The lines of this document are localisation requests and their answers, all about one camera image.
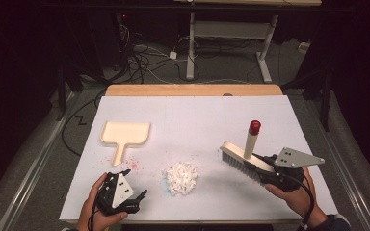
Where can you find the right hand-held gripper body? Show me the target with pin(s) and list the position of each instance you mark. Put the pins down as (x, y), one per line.
(295, 159)

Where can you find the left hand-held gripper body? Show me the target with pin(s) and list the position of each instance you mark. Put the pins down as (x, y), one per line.
(122, 192)

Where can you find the pile of white paper scraps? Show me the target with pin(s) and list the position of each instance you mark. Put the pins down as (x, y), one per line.
(181, 178)

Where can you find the person's left hand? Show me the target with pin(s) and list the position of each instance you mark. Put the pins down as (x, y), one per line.
(88, 211)

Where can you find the person's right hand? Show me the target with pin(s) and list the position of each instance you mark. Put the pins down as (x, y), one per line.
(297, 202)

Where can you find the scattered red crumbs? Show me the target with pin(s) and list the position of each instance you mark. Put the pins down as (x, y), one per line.
(131, 163)

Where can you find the cream plastic dustpan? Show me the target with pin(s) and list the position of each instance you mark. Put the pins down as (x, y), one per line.
(125, 133)

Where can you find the white board table cover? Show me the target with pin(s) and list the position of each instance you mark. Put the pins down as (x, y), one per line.
(189, 115)

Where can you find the wooden table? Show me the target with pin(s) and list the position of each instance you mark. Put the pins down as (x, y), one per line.
(189, 89)

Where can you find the white power adapter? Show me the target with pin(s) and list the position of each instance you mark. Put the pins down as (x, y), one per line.
(172, 55)

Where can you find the metal floor rail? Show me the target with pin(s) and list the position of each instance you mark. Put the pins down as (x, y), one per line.
(350, 189)
(35, 166)

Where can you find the white metal desk frame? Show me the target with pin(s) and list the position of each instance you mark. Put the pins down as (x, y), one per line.
(231, 29)

